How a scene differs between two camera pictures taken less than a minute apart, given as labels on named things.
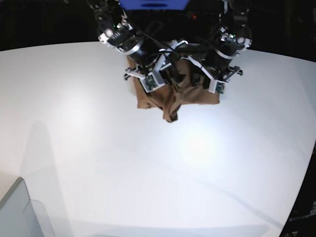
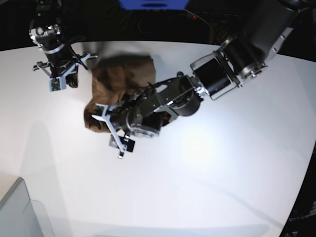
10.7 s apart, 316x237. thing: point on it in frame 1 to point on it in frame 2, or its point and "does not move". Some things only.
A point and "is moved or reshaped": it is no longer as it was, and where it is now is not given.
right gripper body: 220,83 to 121,139
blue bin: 154,5 does not move
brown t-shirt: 183,85 is moved or reshaped
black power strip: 201,16 does not move
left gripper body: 151,80 to 56,71
